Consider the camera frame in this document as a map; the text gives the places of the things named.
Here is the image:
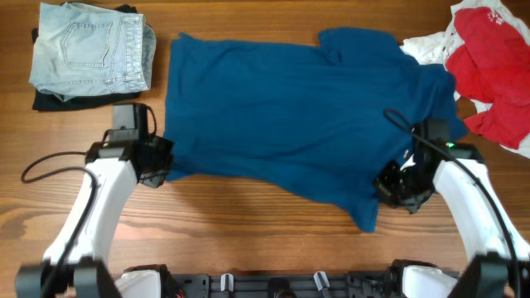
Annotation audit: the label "blue t-shirt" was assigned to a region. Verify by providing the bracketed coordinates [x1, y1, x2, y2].
[165, 27, 467, 233]

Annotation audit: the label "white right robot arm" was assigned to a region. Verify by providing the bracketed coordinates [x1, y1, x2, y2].
[373, 112, 529, 297]

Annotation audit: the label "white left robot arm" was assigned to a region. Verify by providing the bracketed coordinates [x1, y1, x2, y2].
[15, 137, 179, 297]

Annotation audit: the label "black folded garment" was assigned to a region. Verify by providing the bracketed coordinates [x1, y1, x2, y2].
[31, 3, 142, 112]

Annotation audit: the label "light blue folded jeans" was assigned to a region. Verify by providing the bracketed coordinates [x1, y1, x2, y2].
[28, 2, 157, 103]

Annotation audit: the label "white garment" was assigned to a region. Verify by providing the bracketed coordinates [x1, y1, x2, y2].
[399, 0, 530, 161]

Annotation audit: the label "red garment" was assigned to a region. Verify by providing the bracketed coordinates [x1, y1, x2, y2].
[446, 7, 529, 149]

